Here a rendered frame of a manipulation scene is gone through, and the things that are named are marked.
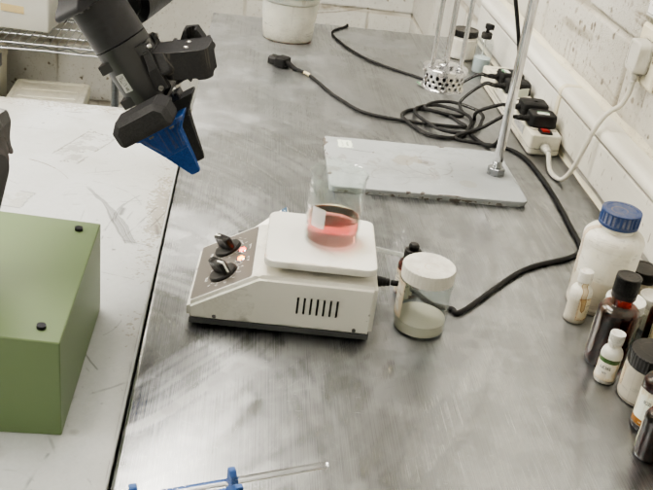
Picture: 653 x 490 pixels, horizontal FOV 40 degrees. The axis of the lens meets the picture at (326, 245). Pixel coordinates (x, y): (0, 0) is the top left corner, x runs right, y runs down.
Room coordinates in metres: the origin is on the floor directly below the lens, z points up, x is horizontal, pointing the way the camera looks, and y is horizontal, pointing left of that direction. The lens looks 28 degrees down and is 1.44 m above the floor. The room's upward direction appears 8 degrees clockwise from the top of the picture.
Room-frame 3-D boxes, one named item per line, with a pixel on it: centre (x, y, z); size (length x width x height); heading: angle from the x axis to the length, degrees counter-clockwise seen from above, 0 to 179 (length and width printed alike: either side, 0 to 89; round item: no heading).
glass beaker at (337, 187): (0.89, 0.00, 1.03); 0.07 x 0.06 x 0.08; 9
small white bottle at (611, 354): (0.82, -0.31, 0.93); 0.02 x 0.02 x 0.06
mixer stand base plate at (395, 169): (1.33, -0.13, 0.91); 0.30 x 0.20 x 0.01; 97
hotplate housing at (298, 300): (0.88, 0.03, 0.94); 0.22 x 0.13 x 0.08; 93
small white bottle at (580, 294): (0.94, -0.30, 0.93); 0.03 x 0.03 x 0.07
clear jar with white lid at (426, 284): (0.88, -0.11, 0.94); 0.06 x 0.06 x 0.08
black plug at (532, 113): (1.52, -0.33, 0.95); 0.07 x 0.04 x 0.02; 97
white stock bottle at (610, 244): (0.98, -0.34, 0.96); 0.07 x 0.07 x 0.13
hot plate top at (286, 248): (0.89, 0.01, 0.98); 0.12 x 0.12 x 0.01; 3
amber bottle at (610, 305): (0.86, -0.32, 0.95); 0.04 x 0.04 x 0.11
